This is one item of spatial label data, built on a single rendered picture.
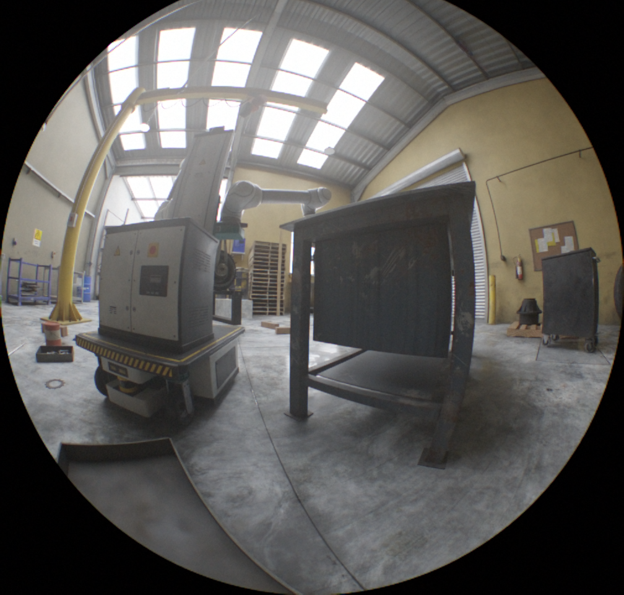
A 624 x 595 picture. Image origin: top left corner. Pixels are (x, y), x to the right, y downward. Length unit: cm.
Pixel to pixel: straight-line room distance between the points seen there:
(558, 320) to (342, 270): 243
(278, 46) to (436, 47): 417
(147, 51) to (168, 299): 752
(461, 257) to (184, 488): 99
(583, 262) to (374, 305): 233
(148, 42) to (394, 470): 839
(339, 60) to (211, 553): 738
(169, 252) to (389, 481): 108
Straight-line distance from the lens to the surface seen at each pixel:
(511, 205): 556
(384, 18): 661
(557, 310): 268
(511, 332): 343
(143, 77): 813
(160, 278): 85
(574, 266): 263
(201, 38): 712
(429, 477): 76
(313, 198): 148
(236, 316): 384
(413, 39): 697
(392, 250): 71
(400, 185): 725
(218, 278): 258
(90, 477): 82
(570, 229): 533
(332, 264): 81
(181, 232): 84
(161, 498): 70
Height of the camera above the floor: 55
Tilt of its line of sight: 4 degrees up
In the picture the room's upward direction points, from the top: 2 degrees clockwise
